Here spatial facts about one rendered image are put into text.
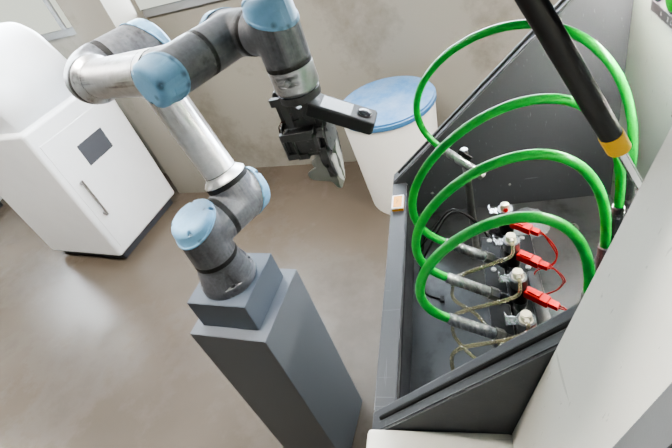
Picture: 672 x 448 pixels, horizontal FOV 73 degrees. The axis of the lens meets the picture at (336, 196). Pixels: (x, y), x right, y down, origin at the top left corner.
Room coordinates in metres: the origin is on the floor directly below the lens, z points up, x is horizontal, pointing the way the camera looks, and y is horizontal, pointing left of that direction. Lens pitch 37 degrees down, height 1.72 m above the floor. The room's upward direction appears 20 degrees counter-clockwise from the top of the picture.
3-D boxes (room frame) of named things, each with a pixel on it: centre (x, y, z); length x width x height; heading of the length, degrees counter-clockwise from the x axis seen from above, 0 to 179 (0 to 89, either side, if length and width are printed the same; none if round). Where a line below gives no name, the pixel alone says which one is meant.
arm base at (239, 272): (0.90, 0.34, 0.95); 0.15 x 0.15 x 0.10
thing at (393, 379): (0.68, -0.07, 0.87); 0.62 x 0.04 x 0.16; 159
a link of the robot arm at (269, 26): (0.71, 0.00, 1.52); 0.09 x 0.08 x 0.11; 40
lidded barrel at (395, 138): (2.07, -0.40, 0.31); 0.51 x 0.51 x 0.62
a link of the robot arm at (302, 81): (0.70, 0.00, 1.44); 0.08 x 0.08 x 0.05
